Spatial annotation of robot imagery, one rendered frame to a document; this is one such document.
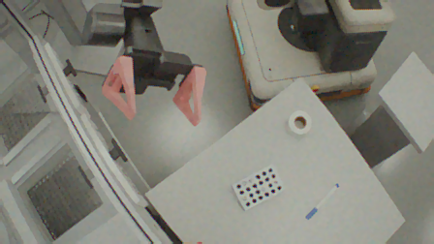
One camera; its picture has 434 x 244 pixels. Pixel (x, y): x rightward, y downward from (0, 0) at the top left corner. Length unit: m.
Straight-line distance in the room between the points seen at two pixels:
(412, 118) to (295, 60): 0.73
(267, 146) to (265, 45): 0.74
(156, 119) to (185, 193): 0.91
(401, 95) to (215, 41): 1.17
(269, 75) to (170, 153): 0.59
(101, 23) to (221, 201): 0.71
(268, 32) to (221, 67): 0.36
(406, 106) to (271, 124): 0.51
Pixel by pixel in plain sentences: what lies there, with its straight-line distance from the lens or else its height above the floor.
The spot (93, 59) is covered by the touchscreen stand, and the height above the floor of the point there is 0.04.
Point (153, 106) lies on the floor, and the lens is 2.06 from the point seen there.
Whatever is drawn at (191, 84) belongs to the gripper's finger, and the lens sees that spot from 0.59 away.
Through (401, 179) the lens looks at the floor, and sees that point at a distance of 2.15.
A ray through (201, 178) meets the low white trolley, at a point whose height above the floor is 0.76.
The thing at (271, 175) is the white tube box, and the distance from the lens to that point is 1.17.
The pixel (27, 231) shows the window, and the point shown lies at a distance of 0.36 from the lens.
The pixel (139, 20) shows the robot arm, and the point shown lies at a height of 1.39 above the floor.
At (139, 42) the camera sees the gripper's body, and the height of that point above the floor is 1.40.
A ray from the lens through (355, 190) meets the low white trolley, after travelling 1.22.
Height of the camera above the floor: 1.92
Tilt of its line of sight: 73 degrees down
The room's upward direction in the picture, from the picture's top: 7 degrees counter-clockwise
